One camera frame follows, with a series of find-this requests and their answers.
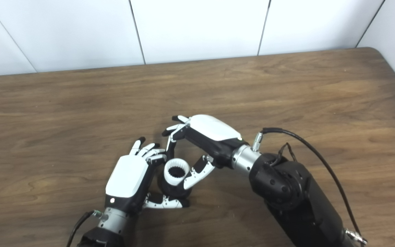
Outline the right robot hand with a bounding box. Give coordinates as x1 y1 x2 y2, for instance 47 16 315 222
161 114 250 190

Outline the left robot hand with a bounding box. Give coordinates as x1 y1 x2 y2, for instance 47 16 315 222
105 137 190 215

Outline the white ring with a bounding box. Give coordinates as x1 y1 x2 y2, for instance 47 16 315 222
163 158 190 187

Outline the round black part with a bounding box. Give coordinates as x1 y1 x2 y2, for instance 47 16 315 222
157 171 193 200

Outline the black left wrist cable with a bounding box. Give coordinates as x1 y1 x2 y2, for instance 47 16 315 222
66 210 103 247

